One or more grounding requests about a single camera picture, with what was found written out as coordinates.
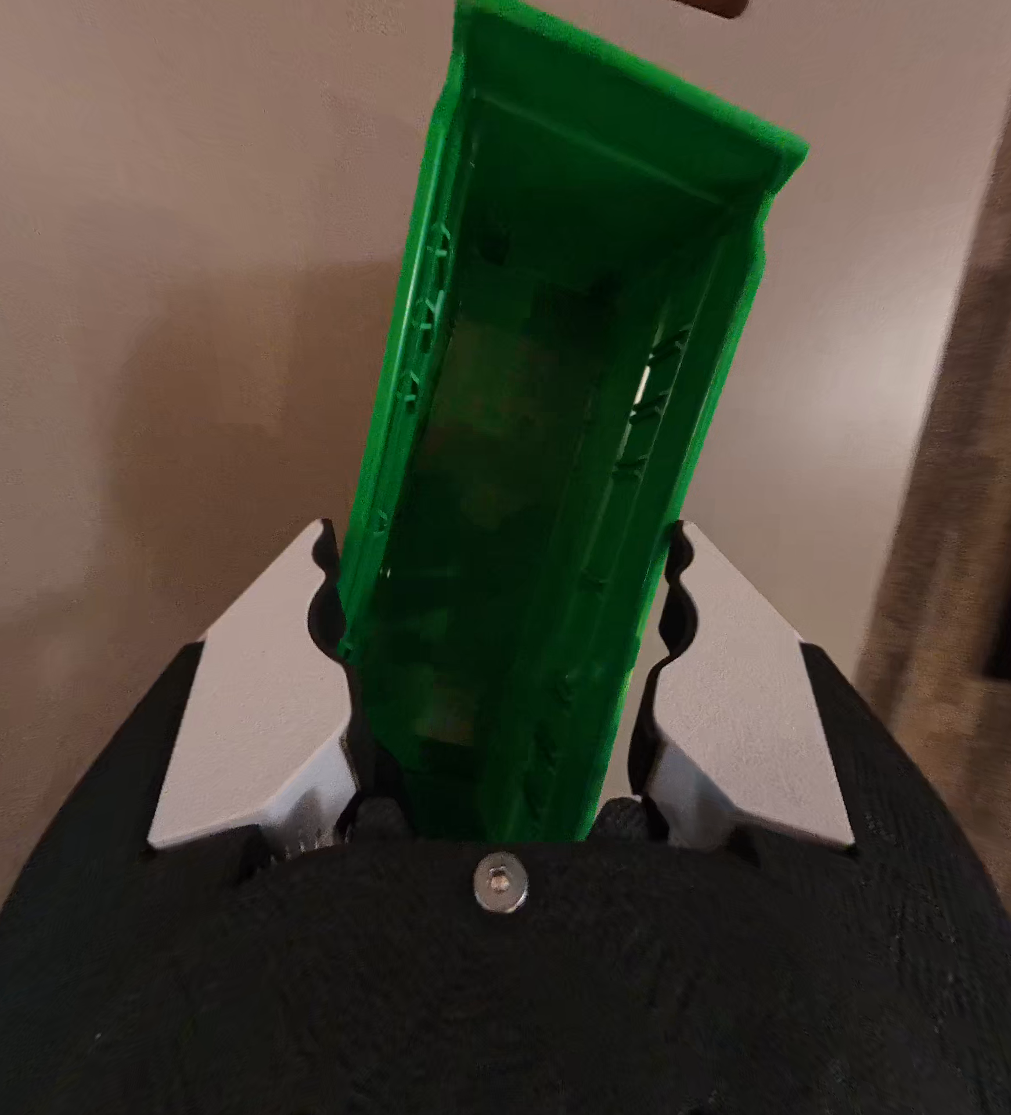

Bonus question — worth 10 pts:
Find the green plastic bin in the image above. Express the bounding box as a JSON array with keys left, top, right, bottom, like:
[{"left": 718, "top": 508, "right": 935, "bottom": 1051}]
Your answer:
[{"left": 335, "top": 0, "right": 811, "bottom": 844}]

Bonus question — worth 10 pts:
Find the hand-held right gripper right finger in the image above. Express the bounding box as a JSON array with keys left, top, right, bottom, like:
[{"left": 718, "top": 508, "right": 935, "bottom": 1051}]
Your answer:
[{"left": 629, "top": 521, "right": 858, "bottom": 855}]

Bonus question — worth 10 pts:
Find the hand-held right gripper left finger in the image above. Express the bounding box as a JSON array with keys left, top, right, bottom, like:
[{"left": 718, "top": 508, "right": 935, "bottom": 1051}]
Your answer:
[{"left": 146, "top": 518, "right": 362, "bottom": 862}]

